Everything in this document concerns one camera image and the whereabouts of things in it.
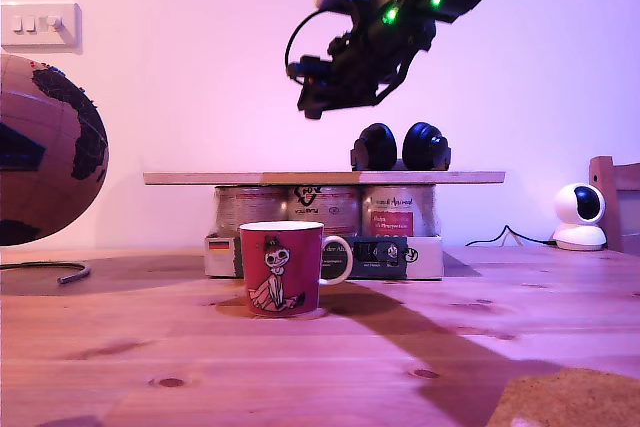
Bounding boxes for wooden shelf board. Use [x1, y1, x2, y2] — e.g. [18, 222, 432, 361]
[142, 171, 506, 186]

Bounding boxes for black headphones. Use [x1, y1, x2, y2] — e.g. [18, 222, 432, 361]
[349, 121, 453, 172]

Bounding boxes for tin can with black logo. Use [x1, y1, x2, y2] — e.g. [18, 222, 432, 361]
[286, 185, 363, 238]

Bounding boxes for tin can with script lettering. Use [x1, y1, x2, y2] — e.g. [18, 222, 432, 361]
[360, 184, 436, 239]

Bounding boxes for tin can with red label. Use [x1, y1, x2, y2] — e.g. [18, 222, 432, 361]
[213, 185, 289, 239]

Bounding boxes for red mug with cartoon figure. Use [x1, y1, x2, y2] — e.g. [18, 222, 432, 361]
[238, 220, 355, 319]

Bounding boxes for cardboard tray with flag print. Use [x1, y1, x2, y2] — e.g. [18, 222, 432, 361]
[203, 233, 445, 282]

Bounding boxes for cork globe on metal stand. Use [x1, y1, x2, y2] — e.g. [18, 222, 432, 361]
[0, 54, 110, 287]

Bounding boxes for cork mat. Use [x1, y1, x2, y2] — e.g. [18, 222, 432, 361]
[484, 367, 640, 427]

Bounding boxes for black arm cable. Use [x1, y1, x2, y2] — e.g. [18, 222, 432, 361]
[372, 44, 419, 104]

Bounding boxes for black security camera cable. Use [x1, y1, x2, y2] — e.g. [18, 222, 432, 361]
[465, 225, 557, 248]

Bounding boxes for white security camera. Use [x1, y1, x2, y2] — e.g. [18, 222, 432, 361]
[551, 182, 609, 252]

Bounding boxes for white light switch panel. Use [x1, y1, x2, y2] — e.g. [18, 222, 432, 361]
[0, 2, 83, 56]

